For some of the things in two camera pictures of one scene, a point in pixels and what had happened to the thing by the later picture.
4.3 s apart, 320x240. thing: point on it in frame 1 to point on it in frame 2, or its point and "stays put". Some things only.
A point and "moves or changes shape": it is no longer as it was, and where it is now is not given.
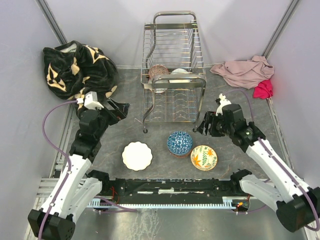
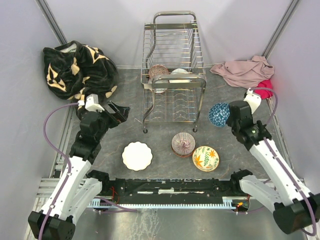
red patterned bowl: [157, 70] stays put
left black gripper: [116, 115] stays put
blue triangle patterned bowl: [179, 142] moves or changes shape
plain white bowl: [179, 71] stays put
